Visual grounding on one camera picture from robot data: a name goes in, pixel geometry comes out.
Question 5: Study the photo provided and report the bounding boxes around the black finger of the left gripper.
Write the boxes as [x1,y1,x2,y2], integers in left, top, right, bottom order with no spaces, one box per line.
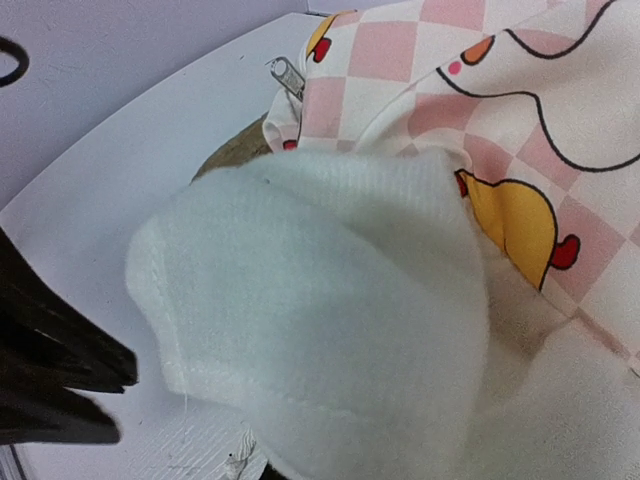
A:
[1,233,138,388]
[1,365,121,445]

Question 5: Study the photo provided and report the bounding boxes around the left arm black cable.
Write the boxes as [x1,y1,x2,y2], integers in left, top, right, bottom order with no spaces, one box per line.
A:
[0,37,30,89]

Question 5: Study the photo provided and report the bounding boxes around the duck print ruffled bed cover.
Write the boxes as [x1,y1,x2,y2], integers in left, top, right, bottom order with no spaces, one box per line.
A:
[126,1,639,479]

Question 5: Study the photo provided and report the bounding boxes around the wooden pet bed frame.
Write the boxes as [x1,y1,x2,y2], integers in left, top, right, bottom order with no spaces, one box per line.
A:
[191,113,272,182]

